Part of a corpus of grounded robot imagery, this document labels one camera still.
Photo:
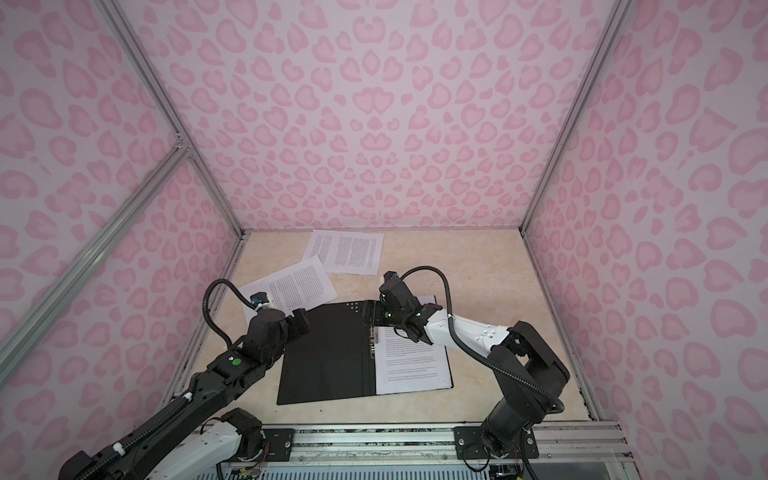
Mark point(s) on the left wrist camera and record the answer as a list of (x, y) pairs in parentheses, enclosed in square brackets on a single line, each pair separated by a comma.
[(261, 301)]

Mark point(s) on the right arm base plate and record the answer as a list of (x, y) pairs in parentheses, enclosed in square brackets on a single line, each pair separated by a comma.
[(476, 443)]

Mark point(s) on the left corner aluminium post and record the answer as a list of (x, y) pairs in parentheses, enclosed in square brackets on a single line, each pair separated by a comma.
[(129, 41)]

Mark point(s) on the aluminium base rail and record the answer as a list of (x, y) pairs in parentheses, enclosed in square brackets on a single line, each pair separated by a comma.
[(567, 450)]

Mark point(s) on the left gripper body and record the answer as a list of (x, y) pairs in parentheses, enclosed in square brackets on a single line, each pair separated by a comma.
[(292, 331)]

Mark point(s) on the printed paper sheet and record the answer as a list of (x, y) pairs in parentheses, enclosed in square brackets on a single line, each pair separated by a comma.
[(303, 285)]

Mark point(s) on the right corner aluminium post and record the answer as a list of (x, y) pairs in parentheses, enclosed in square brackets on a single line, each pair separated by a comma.
[(607, 42)]

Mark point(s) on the blue folder black inside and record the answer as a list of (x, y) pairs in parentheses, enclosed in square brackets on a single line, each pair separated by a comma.
[(335, 360)]

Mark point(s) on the diagonal aluminium frame bar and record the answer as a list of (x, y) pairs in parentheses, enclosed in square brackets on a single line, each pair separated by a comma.
[(42, 315)]

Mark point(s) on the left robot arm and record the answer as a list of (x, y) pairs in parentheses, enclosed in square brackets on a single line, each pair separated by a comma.
[(224, 380)]

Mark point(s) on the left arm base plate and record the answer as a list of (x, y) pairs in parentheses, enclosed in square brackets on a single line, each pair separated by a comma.
[(266, 445)]

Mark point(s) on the corner aluminium post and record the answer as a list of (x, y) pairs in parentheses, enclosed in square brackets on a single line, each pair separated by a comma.
[(129, 41), (607, 42)]

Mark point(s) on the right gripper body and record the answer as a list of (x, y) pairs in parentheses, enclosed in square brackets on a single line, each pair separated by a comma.
[(389, 315)]

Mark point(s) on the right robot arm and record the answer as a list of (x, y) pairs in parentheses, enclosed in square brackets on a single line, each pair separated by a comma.
[(530, 375)]

